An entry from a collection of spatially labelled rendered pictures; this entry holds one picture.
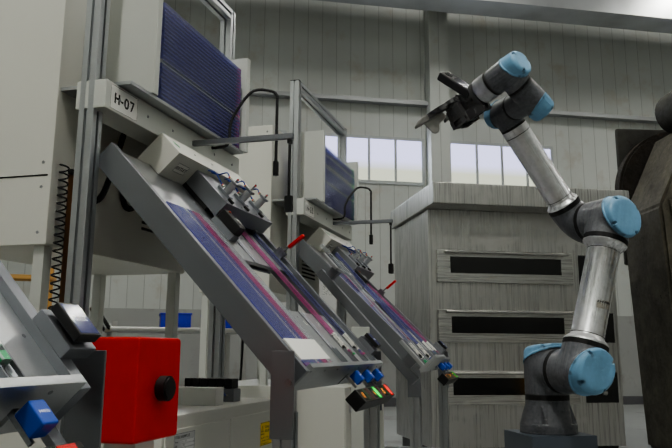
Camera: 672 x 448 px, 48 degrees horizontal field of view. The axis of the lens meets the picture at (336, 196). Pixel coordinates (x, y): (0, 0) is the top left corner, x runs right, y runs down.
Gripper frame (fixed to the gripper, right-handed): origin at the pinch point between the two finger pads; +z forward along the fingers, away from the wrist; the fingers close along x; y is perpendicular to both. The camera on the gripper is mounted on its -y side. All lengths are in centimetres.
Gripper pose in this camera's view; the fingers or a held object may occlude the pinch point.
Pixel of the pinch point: (428, 123)
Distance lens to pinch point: 224.4
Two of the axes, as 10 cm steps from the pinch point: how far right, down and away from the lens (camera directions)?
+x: 6.7, -1.9, 7.2
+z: -5.9, 4.5, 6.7
